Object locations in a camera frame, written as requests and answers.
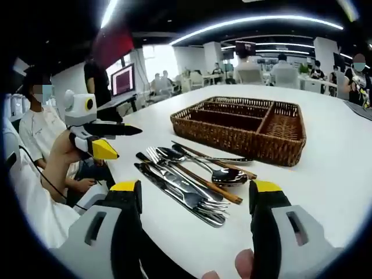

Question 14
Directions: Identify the curved ceiling light strip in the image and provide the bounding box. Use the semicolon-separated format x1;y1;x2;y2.
169;16;344;47

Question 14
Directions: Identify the brown wicker storage basket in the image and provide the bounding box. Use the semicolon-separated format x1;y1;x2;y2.
170;96;307;168

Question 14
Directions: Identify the grey table mat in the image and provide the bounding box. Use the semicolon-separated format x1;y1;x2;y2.
344;100;372;121

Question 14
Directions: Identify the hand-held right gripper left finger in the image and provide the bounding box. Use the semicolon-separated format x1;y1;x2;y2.
48;179;146;279

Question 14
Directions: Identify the computer monitor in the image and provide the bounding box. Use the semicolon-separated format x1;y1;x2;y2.
110;62;137;98

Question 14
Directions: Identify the dark hanging screen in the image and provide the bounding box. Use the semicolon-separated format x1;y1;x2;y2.
235;40;257;55

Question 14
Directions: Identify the black device cable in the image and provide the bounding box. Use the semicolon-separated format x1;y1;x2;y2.
17;144;90;212

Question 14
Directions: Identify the white mesh office chair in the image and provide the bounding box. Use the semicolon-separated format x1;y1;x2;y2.
238;69;264;85
274;67;300;90

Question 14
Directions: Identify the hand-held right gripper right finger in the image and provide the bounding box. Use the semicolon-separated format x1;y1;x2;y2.
248;179;345;279

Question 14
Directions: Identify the white chest-worn device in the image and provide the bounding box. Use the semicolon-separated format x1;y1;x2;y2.
2;136;22;189

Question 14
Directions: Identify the person's white shirt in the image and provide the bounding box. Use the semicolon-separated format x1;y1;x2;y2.
7;156;88;249

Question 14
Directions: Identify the person's right hand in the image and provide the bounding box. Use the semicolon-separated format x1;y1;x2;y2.
203;248;256;279

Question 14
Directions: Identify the red hanging banner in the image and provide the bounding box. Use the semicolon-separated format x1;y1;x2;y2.
92;24;135;70

